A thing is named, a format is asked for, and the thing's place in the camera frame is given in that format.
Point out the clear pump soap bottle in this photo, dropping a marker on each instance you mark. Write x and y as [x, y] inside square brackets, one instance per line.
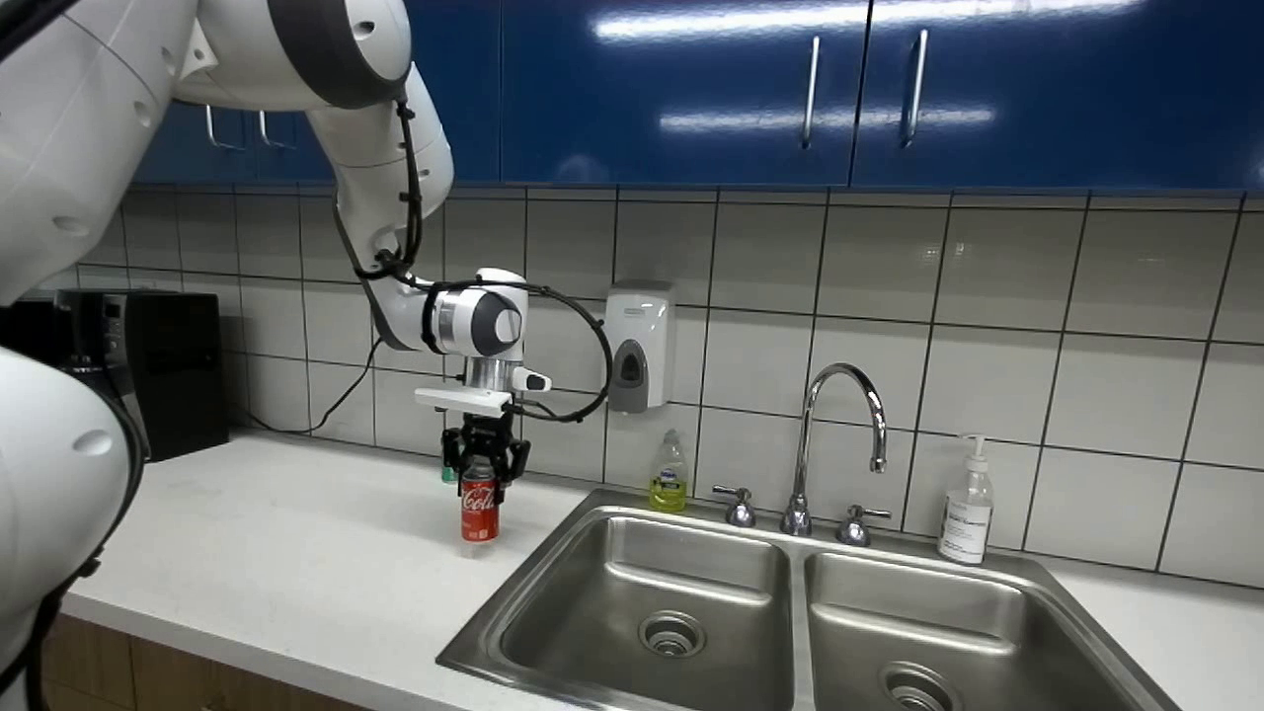
[965, 514]

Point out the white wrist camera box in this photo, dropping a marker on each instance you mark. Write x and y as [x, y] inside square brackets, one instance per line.
[459, 400]

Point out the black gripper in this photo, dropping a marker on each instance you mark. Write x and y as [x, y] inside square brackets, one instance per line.
[487, 434]

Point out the wooden base cabinet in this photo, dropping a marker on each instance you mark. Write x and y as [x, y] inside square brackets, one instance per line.
[171, 672]

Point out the stainless steel double sink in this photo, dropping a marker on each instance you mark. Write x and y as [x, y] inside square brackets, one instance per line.
[595, 593]

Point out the chrome gooseneck faucet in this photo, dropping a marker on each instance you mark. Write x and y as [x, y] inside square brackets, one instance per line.
[803, 446]

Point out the black box appliance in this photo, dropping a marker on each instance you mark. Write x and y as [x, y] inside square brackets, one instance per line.
[179, 376]

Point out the yellow dish soap bottle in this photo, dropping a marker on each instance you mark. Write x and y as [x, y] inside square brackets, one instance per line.
[670, 481]

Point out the black coffee maker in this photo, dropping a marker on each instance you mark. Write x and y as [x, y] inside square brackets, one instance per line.
[83, 335]

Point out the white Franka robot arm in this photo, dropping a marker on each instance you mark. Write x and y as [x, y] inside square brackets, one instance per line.
[81, 133]

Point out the sink drain strainer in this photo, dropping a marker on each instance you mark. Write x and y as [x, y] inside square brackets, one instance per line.
[671, 633]
[917, 688]

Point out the white wall soap dispenser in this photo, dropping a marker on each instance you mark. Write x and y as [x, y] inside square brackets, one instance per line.
[637, 347]

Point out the red soda can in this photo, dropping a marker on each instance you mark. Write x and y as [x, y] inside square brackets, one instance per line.
[479, 508]

